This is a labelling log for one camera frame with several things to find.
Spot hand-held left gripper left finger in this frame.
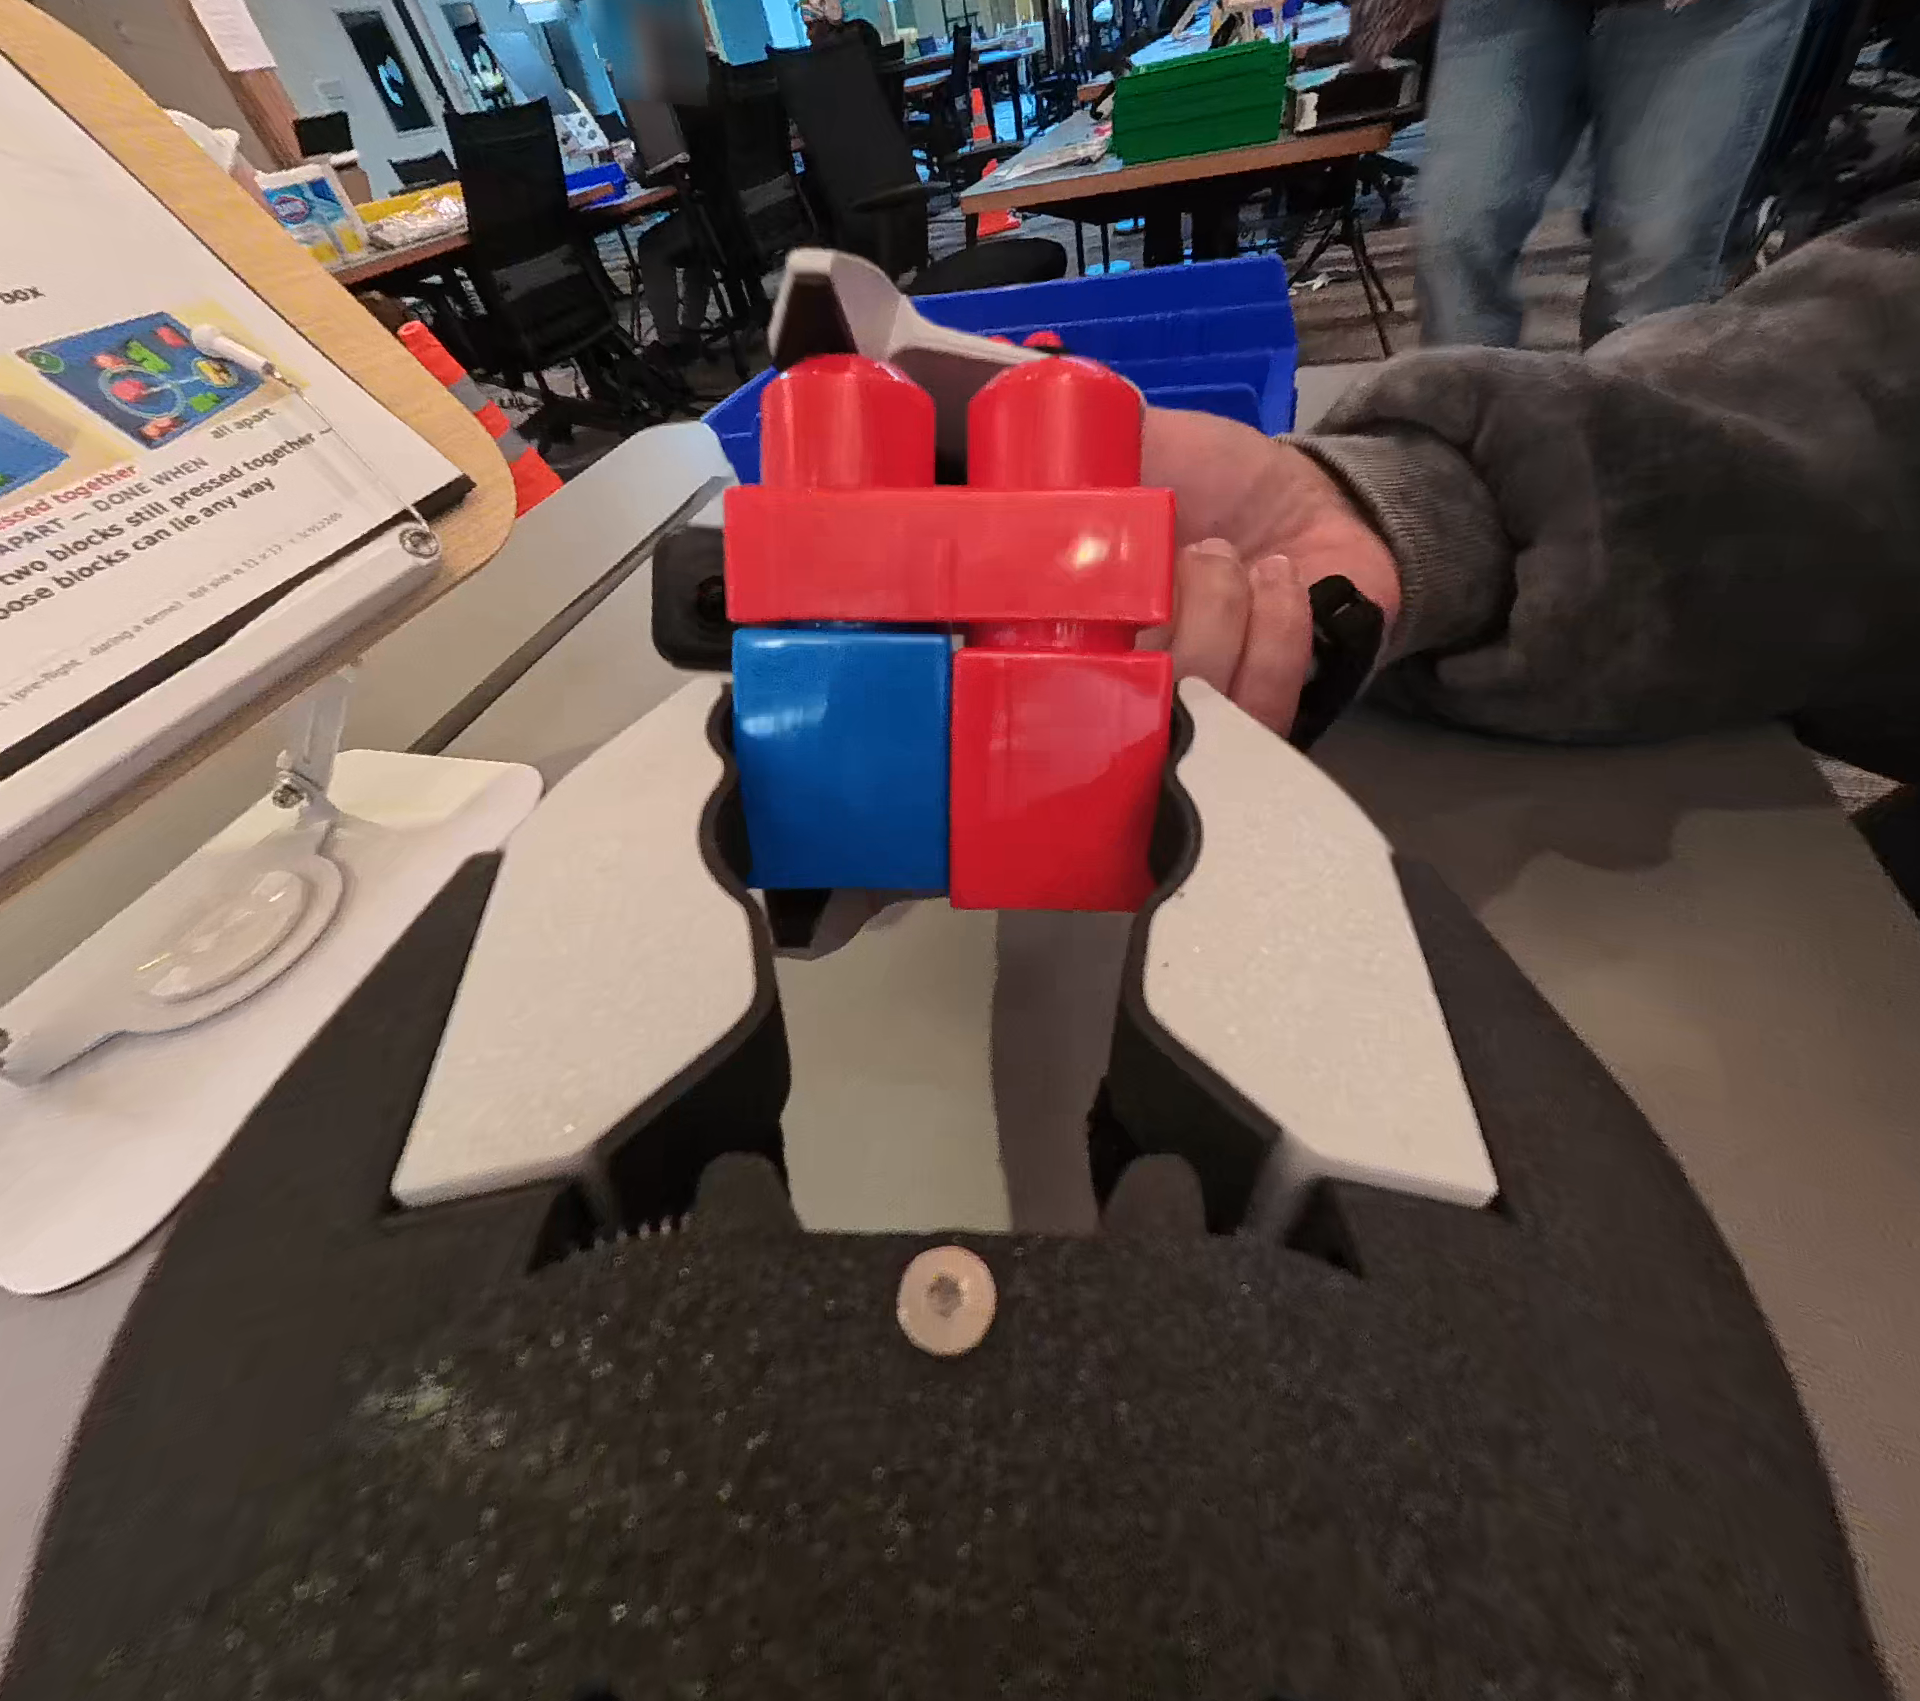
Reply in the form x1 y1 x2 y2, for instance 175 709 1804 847
390 678 794 1211

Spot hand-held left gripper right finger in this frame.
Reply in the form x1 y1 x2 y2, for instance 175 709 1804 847
1099 675 1504 1211

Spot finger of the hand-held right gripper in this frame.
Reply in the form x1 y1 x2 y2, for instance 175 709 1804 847
766 243 1059 401
768 891 909 964

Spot blue one-stud block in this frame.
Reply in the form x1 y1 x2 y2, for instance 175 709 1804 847
731 626 957 892

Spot red one-stud block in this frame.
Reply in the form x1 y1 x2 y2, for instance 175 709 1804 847
946 622 1174 913

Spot blue plastic bin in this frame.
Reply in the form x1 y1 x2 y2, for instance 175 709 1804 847
703 250 1297 485

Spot person's right forearm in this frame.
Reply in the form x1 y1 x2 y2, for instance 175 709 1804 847
1297 216 1920 924

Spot grey desk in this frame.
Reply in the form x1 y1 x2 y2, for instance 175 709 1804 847
0 356 1920 1701

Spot person's right hand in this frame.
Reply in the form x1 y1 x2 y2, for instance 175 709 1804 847
1140 404 1405 744

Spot black office chair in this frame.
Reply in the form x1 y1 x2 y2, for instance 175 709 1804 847
444 99 632 413
771 36 933 279

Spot orange traffic cone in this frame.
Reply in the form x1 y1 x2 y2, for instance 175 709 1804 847
968 89 1026 242
397 319 562 518

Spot white instruction stand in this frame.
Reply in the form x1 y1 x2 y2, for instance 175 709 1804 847
0 0 520 900

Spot wooden table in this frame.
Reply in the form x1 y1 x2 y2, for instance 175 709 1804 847
959 118 1435 279

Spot green plastic bin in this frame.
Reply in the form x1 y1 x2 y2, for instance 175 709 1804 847
1109 38 1295 165

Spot blue white wipes pack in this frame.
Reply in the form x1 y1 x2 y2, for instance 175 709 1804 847
263 163 368 262

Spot printed instruction sheet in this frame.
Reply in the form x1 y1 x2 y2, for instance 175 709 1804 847
0 58 474 779

